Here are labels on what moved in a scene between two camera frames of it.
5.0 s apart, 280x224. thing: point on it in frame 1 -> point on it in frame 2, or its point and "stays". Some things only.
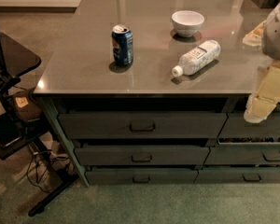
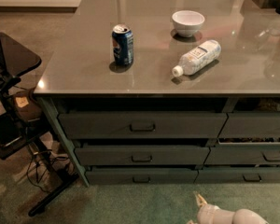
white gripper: (277, 35) -> (209, 213)
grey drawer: (140, 175) stays
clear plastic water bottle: (198, 58) stays
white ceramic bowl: (187, 22) stays
